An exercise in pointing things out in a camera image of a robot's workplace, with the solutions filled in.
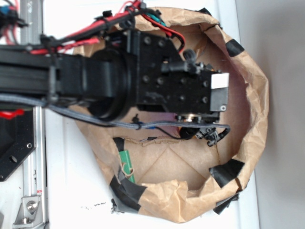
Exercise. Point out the black octagonal mount plate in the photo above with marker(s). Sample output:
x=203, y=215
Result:
x=16, y=142

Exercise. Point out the dark green oblong object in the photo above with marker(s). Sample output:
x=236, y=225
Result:
x=127, y=165

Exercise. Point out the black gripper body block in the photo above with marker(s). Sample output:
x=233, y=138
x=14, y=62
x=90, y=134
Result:
x=167, y=83

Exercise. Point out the silver corner bracket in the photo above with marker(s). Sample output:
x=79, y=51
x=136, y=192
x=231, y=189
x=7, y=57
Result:
x=30, y=214

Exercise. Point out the aluminium extrusion rail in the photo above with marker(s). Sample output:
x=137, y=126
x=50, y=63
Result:
x=34, y=166

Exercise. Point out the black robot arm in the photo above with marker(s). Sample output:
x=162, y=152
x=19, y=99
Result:
x=103, y=83

